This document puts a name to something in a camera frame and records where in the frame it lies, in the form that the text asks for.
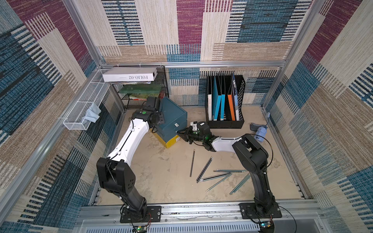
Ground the dark pencil single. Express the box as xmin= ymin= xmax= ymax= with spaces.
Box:
xmin=189 ymin=149 xmax=195 ymax=177

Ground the yellow bottom drawer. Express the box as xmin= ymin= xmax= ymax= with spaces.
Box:
xmin=154 ymin=133 xmax=180 ymax=149

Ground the teal drawer cabinet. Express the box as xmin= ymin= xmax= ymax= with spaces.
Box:
xmin=154 ymin=97 xmax=187 ymax=141

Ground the dark pencil bundle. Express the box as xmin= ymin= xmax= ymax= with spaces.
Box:
xmin=196 ymin=157 xmax=213 ymax=183

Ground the teal pencil pair horizontal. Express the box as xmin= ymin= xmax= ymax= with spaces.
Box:
xmin=213 ymin=169 xmax=247 ymax=173

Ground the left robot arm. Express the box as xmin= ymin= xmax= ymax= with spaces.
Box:
xmin=96 ymin=97 xmax=164 ymax=220

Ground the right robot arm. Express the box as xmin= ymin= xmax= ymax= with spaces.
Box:
xmin=177 ymin=121 xmax=282 ymax=219

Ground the green book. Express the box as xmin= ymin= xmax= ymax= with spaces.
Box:
xmin=119 ymin=84 xmax=162 ymax=94

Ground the teal folder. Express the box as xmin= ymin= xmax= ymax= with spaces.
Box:
xmin=212 ymin=76 xmax=221 ymax=121

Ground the white FOLIO box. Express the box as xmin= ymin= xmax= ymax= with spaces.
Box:
xmin=103 ymin=67 xmax=157 ymax=83

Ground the orange folder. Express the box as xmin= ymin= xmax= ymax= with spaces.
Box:
xmin=228 ymin=94 xmax=236 ymax=121

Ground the black mesh file organizer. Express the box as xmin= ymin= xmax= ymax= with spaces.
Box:
xmin=205 ymin=73 xmax=246 ymax=129

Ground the teal pencil diagonal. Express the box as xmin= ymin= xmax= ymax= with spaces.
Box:
xmin=206 ymin=173 xmax=232 ymax=192

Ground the light blue cloth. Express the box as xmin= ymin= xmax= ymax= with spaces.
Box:
xmin=82 ymin=103 xmax=102 ymax=124

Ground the blue white stapler device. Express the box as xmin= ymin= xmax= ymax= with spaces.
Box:
xmin=250 ymin=122 xmax=268 ymax=142

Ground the teal pencil pair right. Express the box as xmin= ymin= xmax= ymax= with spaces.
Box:
xmin=230 ymin=174 xmax=251 ymax=195

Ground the black wire shelf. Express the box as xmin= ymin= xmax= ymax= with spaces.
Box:
xmin=112 ymin=66 xmax=170 ymax=110

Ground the white wire basket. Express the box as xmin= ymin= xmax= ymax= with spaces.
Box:
xmin=63 ymin=82 xmax=110 ymax=131

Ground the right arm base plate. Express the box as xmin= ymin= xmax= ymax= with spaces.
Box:
xmin=239 ymin=203 xmax=282 ymax=219

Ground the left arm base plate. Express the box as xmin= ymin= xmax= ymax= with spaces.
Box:
xmin=119 ymin=205 xmax=162 ymax=223

